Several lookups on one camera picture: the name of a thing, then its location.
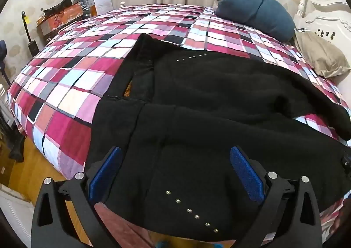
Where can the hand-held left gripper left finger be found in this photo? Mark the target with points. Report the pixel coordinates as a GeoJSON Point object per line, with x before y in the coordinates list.
{"type": "Point", "coordinates": [105, 173]}

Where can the blue pillow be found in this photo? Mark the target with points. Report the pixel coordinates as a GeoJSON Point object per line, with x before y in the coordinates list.
{"type": "Point", "coordinates": [252, 9]}

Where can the black pants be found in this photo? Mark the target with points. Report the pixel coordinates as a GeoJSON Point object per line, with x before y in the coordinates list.
{"type": "Point", "coordinates": [205, 113]}

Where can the orange cardboard box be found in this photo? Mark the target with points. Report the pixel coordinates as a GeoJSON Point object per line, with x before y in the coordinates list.
{"type": "Point", "coordinates": [59, 21]}

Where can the white cardboard box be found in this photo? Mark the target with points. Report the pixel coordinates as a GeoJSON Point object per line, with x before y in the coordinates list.
{"type": "Point", "coordinates": [102, 3]}

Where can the checkered bedspread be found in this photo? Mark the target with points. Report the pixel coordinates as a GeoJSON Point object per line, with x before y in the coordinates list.
{"type": "Point", "coordinates": [82, 80]}

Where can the beige pillow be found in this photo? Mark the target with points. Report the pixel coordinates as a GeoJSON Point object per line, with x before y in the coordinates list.
{"type": "Point", "coordinates": [320, 55]}

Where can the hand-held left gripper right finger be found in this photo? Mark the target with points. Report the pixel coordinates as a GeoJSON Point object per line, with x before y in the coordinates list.
{"type": "Point", "coordinates": [246, 173]}

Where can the black stick vacuum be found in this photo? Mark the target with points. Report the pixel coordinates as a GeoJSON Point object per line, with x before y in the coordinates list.
{"type": "Point", "coordinates": [31, 42]}

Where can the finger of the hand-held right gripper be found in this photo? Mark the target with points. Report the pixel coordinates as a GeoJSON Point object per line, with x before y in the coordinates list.
{"type": "Point", "coordinates": [346, 164]}

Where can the white carved headboard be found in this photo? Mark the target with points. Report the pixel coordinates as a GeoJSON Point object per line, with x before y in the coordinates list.
{"type": "Point", "coordinates": [326, 14]}

